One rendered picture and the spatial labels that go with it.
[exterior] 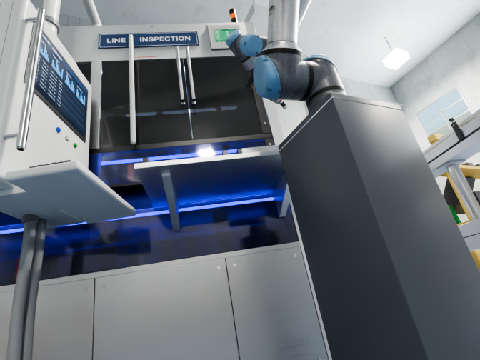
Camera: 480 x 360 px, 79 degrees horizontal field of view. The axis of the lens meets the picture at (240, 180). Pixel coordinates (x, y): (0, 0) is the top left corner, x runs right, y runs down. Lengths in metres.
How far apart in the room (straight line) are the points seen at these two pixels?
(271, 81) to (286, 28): 0.15
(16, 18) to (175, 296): 1.19
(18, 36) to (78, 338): 1.12
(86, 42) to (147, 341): 1.67
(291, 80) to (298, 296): 0.91
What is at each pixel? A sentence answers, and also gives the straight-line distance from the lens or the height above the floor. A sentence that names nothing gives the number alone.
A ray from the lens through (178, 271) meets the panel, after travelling 1.36.
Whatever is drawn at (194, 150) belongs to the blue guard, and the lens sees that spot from 1.55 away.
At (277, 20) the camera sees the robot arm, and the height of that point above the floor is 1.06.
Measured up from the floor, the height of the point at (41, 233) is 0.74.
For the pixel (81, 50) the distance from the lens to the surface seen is 2.11.
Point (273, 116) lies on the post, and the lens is 1.72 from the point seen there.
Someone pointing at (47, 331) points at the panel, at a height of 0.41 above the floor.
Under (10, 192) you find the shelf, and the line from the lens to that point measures 1.10.
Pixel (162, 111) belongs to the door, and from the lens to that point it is 1.71.
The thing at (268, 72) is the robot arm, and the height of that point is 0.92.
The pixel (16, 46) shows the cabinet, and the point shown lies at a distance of 1.32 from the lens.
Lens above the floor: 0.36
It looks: 23 degrees up
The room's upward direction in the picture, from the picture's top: 10 degrees counter-clockwise
